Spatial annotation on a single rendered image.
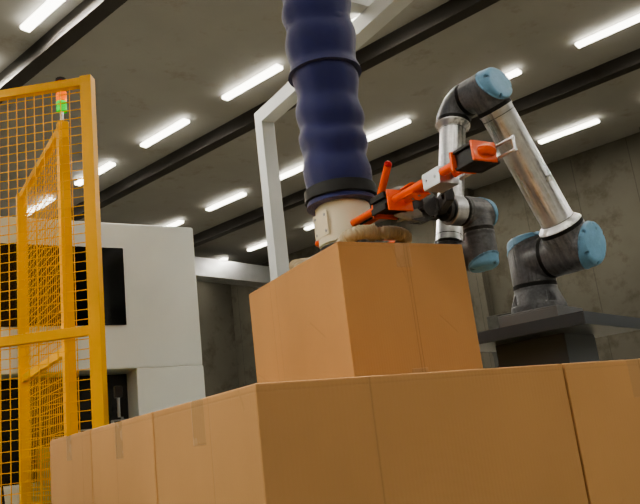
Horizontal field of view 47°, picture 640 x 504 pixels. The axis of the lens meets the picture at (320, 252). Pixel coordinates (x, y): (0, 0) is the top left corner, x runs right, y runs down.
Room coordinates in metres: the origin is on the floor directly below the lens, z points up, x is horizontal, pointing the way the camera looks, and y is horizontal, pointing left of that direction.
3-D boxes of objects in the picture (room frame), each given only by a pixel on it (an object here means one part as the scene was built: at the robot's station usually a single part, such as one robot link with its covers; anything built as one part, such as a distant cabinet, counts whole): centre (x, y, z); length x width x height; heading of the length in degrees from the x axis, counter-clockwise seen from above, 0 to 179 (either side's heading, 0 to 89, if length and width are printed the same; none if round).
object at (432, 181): (1.77, -0.32, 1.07); 0.07 x 0.07 x 0.04; 31
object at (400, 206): (1.96, -0.21, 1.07); 0.10 x 0.08 x 0.06; 121
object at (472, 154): (1.66, -0.39, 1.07); 0.08 x 0.07 x 0.05; 31
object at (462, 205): (2.08, -0.40, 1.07); 0.09 x 0.05 x 0.10; 33
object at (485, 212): (2.12, -0.47, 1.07); 0.12 x 0.09 x 0.10; 123
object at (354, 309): (2.16, -0.08, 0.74); 0.60 x 0.40 x 0.40; 29
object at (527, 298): (2.55, -0.74, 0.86); 0.19 x 0.19 x 0.10
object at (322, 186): (2.17, -0.09, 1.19); 0.23 x 0.23 x 0.04
